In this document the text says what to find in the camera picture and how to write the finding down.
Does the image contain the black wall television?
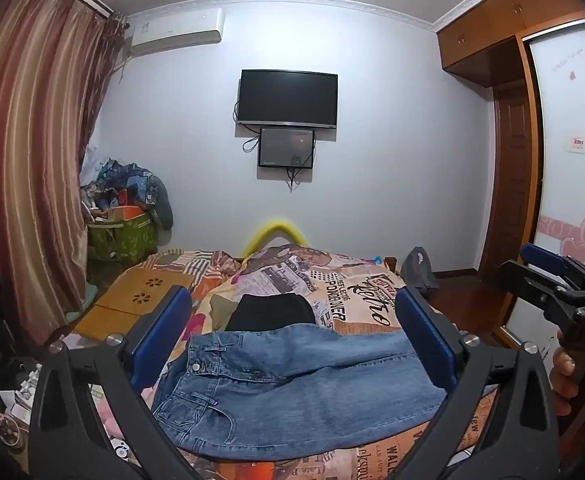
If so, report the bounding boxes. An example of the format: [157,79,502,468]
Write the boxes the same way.
[237,69,338,129]

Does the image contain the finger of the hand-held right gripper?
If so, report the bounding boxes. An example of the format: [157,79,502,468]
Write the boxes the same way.
[519,243,585,292]
[495,260,573,312]

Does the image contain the brown wooden door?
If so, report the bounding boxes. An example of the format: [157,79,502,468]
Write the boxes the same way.
[490,85,532,273]

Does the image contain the printed blanket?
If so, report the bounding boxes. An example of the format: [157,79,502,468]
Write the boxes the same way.
[72,243,504,480]

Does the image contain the white air conditioner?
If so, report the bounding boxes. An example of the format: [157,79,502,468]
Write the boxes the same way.
[125,8,226,56]

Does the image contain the blue denim pants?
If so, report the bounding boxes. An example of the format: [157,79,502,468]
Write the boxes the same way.
[151,323,448,461]

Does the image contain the black folded garment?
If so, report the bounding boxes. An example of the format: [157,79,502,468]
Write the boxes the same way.
[224,293,317,334]

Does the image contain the black television cable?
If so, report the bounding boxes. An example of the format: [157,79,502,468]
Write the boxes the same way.
[232,102,262,154]

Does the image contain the white heart-print sliding door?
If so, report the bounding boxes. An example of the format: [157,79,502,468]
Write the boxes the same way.
[502,19,585,348]

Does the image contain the striped pink curtain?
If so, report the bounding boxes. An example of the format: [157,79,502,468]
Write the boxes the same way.
[0,0,126,347]

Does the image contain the pile of household clutter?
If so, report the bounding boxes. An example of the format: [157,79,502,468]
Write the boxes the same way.
[79,145,148,222]

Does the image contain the small black wall monitor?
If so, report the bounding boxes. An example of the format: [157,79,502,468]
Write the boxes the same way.
[258,127,316,170]

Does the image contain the grey bag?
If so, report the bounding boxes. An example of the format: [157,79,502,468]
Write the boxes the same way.
[399,246,441,294]

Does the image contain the blue grey patterned cushion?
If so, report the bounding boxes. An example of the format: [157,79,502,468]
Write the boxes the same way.
[135,164,174,232]

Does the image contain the wooden folding lap desk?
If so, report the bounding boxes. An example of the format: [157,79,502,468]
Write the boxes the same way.
[74,265,194,334]

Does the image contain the green fabric storage box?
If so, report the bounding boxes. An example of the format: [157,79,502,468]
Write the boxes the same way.
[86,211,156,262]

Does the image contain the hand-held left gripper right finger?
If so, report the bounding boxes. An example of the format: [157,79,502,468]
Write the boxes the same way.
[395,285,561,480]

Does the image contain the yellow foam tube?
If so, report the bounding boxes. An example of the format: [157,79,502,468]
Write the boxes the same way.
[241,217,309,259]

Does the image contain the person's right hand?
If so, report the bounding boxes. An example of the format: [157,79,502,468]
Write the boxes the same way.
[549,330,585,418]

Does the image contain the bedside clutter pile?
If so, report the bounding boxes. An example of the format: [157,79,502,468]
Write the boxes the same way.
[0,355,140,463]

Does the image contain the wooden wardrobe cabinet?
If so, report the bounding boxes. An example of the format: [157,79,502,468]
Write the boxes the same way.
[435,0,585,87]

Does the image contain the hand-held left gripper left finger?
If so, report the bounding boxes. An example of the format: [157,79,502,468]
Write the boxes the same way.
[29,285,208,480]

